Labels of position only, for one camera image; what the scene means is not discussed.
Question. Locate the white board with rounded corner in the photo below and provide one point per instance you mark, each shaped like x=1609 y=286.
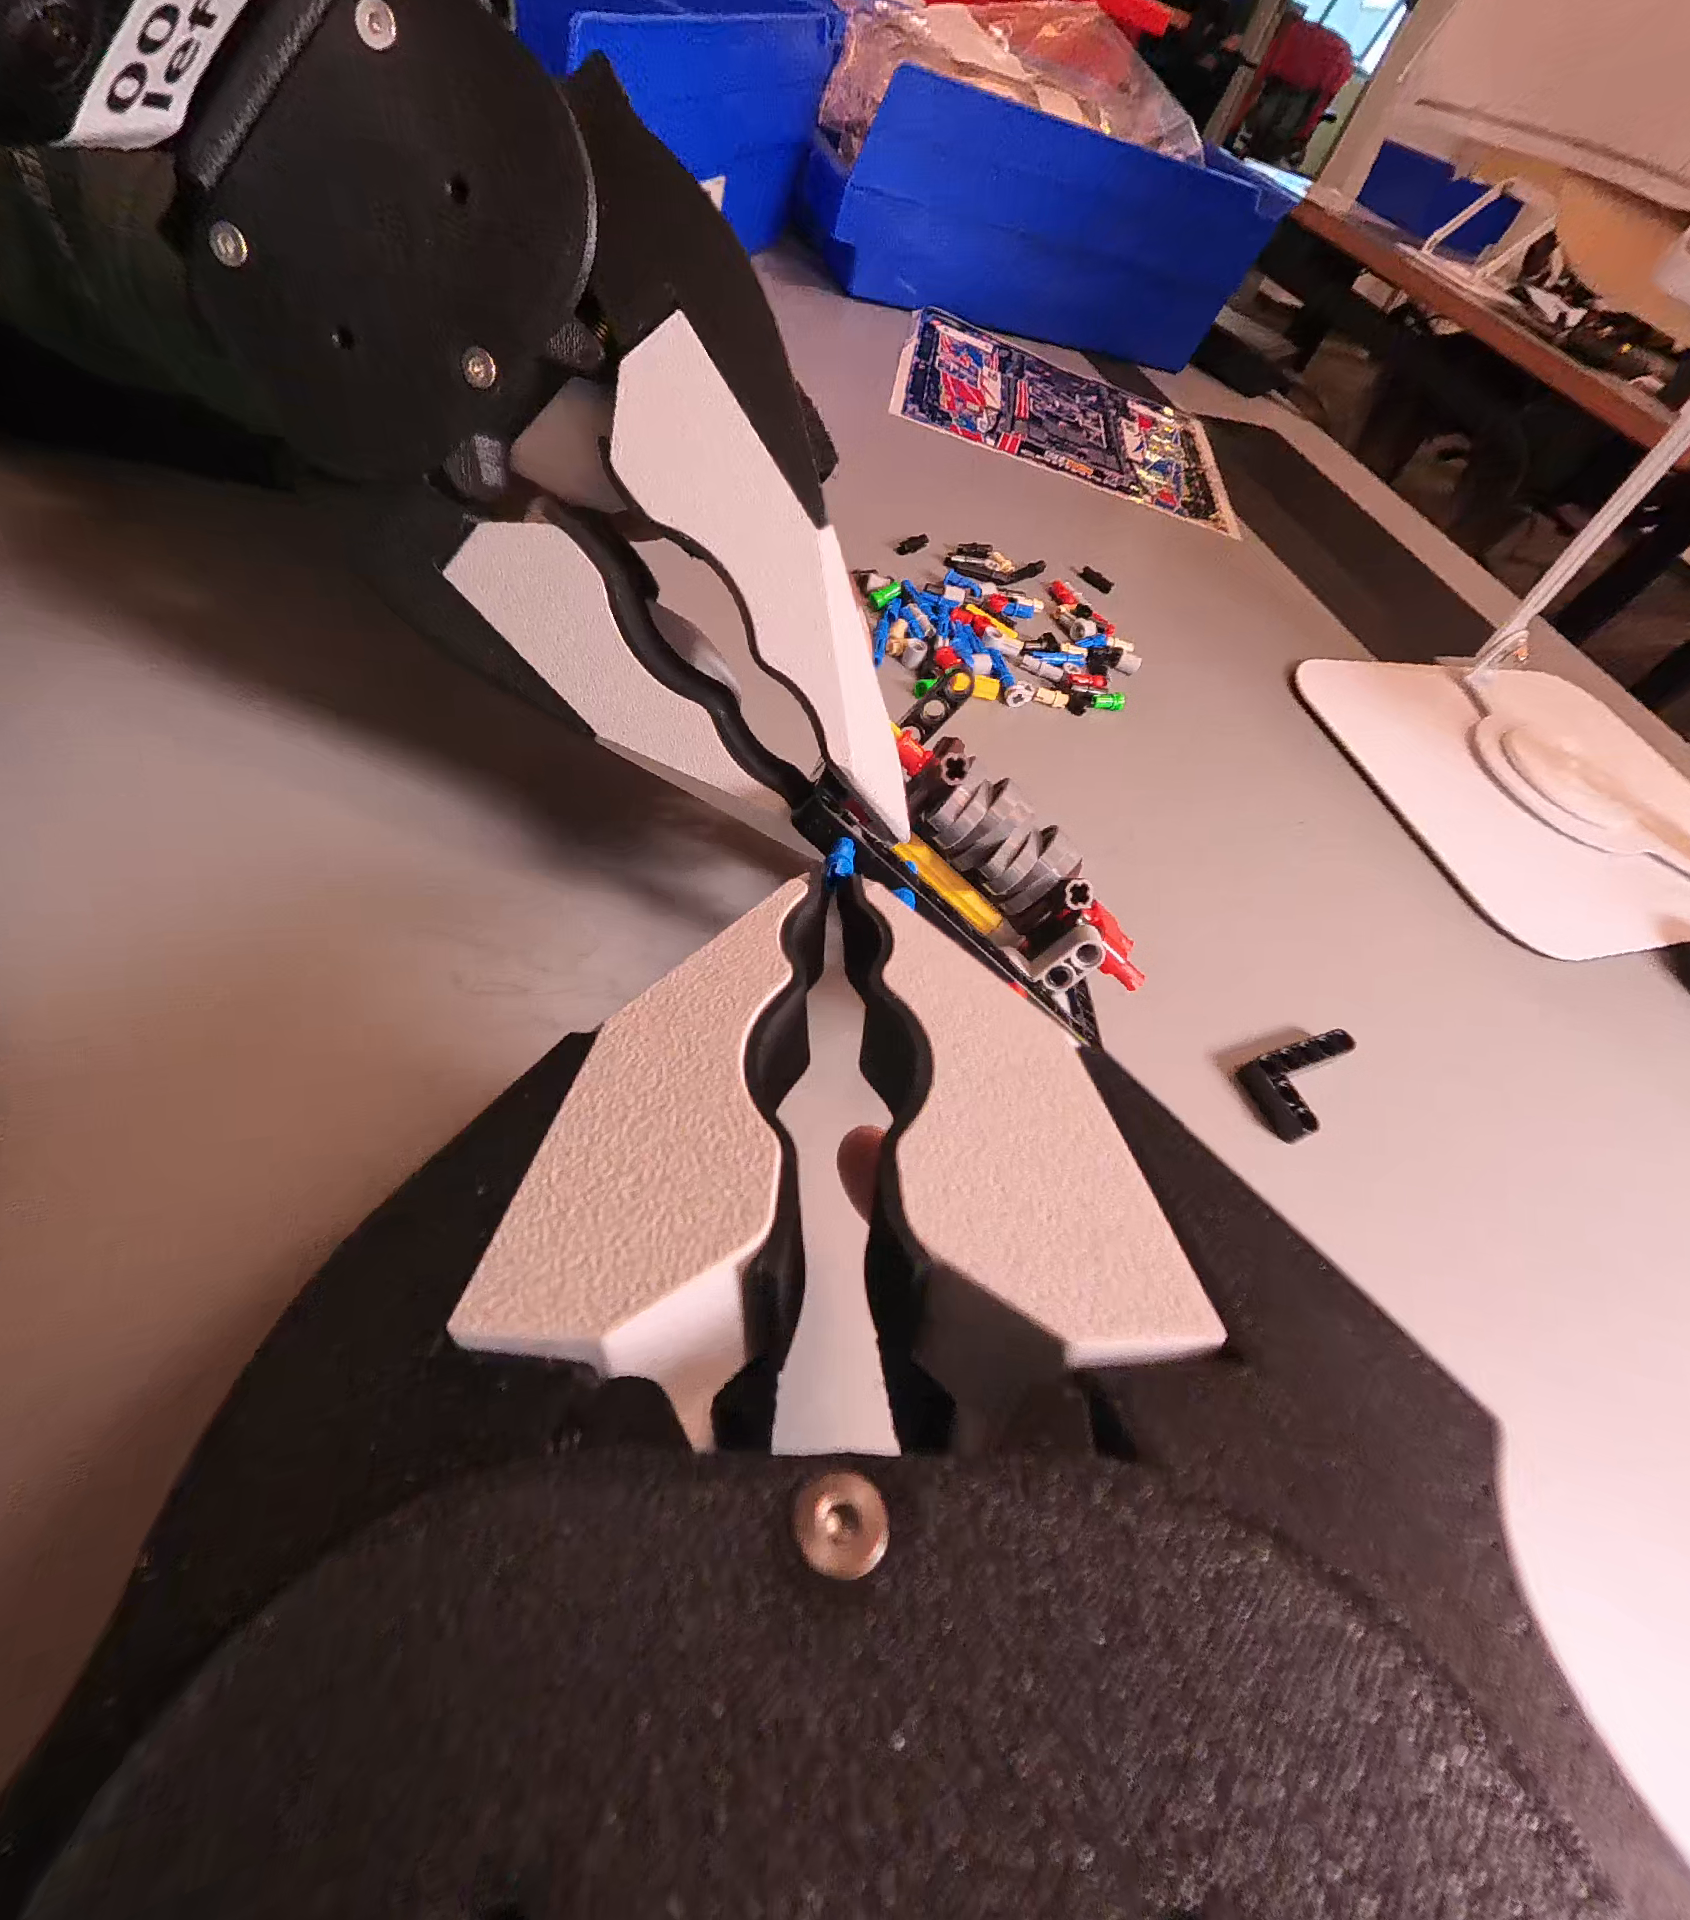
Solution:
x=1415 y=781

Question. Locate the pile of small lego pieces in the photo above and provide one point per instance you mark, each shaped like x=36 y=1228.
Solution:
x=935 y=631

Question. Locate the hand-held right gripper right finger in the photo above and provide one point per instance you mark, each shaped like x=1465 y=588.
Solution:
x=1055 y=1200

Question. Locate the dark angled lego beam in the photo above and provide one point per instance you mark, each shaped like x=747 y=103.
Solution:
x=1273 y=1089

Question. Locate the printed instruction sheet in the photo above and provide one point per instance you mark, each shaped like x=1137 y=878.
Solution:
x=1071 y=420

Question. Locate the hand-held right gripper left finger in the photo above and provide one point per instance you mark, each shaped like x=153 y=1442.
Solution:
x=605 y=1200

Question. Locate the person's right hand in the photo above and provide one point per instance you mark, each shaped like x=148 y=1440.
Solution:
x=861 y=1171

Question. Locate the wooden workbench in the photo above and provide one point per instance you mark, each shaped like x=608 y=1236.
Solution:
x=1535 y=344

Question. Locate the red office chair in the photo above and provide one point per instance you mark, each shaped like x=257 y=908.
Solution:
x=1302 y=68

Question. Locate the blue storage bin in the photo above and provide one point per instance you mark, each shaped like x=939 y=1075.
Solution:
x=724 y=90
x=1024 y=254
x=1415 y=194

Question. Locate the white lamp head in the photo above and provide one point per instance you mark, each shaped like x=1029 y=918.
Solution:
x=1611 y=90

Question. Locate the clear plastic bag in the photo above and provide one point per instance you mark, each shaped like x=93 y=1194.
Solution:
x=965 y=61

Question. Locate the black frame lego assembly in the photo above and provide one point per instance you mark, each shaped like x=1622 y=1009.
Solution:
x=994 y=849

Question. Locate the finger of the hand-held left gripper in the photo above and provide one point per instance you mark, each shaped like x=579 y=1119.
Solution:
x=545 y=631
x=724 y=464

